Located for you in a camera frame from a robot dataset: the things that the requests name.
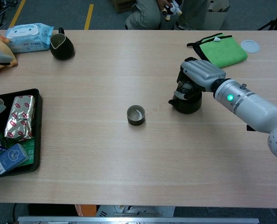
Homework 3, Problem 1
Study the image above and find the aluminium rail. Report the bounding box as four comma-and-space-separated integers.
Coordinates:
17, 216, 260, 224

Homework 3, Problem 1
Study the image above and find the green microfiber cloth black trim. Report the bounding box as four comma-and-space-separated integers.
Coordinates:
187, 33, 249, 69

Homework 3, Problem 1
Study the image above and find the round white plastic lid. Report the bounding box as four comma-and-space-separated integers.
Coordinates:
240, 39, 261, 54

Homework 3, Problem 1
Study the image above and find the small plush toy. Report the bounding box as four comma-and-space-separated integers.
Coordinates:
161, 1, 183, 21

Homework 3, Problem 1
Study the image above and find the silver foil tea pack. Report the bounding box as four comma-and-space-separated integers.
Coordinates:
4, 95, 35, 142

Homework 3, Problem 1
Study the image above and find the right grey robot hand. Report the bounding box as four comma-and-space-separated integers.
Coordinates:
173, 57, 227, 100

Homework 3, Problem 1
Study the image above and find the green paper packet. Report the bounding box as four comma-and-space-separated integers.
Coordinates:
0, 132, 35, 173

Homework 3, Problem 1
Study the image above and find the orange plush toy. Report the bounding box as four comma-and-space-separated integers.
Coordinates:
0, 29, 18, 76

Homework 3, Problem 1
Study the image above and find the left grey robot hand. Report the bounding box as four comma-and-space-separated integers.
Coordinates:
0, 45, 14, 128

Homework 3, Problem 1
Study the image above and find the dark pitcher with beige inside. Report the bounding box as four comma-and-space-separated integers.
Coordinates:
49, 27, 75, 60

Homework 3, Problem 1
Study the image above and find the person in khaki trousers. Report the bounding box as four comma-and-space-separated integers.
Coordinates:
125, 0, 210, 31

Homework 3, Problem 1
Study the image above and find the white storage bin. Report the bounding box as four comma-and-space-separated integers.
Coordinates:
205, 0, 230, 31

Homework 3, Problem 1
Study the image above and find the blue wet wipes pack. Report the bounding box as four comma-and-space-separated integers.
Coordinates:
5, 22, 54, 54

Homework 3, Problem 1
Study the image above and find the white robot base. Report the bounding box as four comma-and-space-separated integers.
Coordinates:
96, 204, 175, 217

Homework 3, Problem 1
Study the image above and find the black tripod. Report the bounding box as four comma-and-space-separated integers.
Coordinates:
257, 3, 277, 31

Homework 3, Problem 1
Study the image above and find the brown cardboard box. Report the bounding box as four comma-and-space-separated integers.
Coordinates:
109, 0, 131, 14

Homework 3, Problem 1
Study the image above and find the black plastic tray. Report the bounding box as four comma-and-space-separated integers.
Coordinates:
0, 88, 43, 180

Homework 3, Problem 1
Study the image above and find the small grey tea cup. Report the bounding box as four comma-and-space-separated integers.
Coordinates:
126, 105, 146, 126

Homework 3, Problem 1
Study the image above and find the blue box with white logo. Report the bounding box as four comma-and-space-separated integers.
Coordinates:
0, 143, 29, 175

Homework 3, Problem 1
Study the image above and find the orange panel under table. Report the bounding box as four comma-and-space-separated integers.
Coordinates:
74, 204, 97, 217

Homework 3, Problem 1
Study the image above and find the black teapot with bail handle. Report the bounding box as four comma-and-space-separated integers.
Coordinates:
168, 81, 202, 115

